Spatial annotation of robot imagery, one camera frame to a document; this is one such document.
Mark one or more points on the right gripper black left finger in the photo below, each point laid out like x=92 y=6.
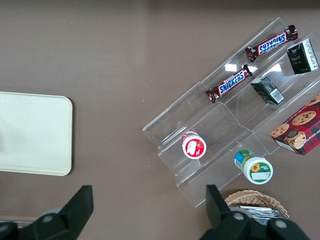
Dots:
x=75 y=210

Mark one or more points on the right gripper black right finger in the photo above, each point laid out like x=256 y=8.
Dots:
x=217 y=212

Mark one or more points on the light wicker basket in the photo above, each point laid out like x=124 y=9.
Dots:
x=250 y=198

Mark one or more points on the cream plastic tray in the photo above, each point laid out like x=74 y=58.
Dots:
x=37 y=132

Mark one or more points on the aluminium foil container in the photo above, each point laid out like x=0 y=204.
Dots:
x=262 y=212

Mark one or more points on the green lidded sunflower cup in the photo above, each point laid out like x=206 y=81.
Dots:
x=256 y=170

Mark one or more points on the red lidded yogurt cup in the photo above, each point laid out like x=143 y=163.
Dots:
x=193 y=147

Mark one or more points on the clear acrylic stepped stand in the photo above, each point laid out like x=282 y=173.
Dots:
x=225 y=117

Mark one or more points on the red plaid cookie box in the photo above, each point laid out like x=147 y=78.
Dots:
x=302 y=130

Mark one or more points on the Snickers chocolate bar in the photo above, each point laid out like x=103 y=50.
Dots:
x=272 y=43
x=231 y=82

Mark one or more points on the dark green drink carton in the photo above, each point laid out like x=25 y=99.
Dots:
x=267 y=90
x=301 y=57

